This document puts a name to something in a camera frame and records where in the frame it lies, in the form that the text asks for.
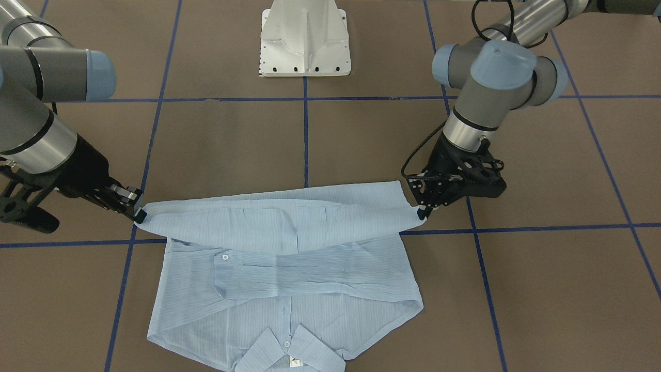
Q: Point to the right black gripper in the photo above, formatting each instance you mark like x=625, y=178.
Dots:
x=85, y=173

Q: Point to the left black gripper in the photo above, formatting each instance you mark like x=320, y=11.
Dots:
x=440, y=158

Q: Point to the light blue button-up shirt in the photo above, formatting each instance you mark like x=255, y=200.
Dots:
x=298, y=280

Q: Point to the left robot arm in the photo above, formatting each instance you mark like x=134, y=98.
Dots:
x=496, y=72

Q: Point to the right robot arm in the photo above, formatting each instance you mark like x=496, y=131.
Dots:
x=40, y=152

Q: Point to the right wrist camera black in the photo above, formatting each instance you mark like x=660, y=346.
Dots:
x=22, y=196

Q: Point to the white central pedestal column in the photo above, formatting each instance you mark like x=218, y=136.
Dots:
x=304, y=39

